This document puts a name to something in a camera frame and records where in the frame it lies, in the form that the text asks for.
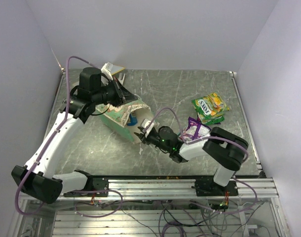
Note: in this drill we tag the aluminium front frame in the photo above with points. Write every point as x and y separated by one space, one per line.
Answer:
177 189

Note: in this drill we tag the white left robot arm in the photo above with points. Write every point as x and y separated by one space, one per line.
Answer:
36 178

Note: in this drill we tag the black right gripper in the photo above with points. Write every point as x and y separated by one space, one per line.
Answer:
142 137

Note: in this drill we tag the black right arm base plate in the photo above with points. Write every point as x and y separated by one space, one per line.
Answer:
206 187

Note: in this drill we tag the yellow-edged board on stand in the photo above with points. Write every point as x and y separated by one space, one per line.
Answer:
118 71

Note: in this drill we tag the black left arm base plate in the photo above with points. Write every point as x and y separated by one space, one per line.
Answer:
80 184

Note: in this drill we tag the aluminium rail at table edge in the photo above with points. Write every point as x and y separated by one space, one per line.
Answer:
258 162

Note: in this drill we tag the blue white snack packet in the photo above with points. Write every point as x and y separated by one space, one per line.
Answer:
132 121

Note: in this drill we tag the yellow green snack packet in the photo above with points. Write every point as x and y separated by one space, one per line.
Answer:
216 104

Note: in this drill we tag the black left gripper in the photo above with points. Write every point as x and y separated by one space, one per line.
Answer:
123 96

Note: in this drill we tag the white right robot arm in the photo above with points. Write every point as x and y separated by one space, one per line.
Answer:
227 149

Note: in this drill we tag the green printed paper bag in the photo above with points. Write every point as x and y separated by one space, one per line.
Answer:
116 117

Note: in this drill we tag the purple white snack packet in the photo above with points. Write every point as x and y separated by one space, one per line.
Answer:
195 130

